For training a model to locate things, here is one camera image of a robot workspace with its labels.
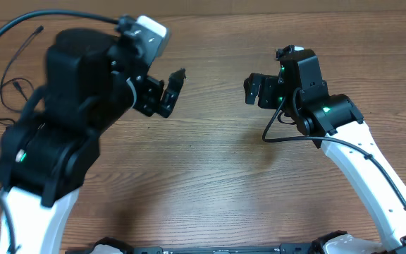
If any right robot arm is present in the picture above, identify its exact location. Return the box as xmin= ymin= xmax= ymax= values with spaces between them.
xmin=243 ymin=45 xmax=406 ymax=253

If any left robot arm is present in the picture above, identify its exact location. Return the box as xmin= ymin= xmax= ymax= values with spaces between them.
xmin=0 ymin=25 xmax=185 ymax=253

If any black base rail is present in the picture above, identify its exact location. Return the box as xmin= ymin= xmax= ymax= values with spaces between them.
xmin=65 ymin=231 xmax=383 ymax=254

